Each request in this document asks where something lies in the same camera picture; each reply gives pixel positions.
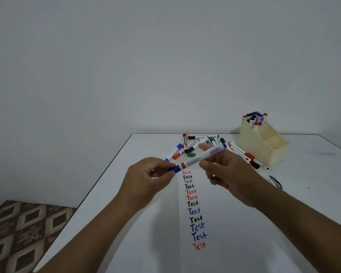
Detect person's right hand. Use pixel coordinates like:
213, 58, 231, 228
198, 143, 271, 208

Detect white marker with blue end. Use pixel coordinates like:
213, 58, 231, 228
181, 142, 228, 170

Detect bunch of upright markers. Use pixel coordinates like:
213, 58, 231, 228
242, 111, 268, 132

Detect pile of loose whiteboard markers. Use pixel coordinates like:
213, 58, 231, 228
164, 131, 271, 171

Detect white paper with handwriting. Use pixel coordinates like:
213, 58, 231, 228
177, 167, 313, 273

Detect black scissors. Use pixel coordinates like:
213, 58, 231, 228
268, 175, 284, 191

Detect person's left forearm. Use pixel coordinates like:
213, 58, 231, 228
37, 194, 149, 273

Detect cream plastic pen holder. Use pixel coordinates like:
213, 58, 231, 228
237, 119, 290, 167

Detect person's left hand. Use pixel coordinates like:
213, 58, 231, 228
117, 157, 177, 210

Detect person's right forearm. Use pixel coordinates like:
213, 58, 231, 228
251, 180, 341, 273

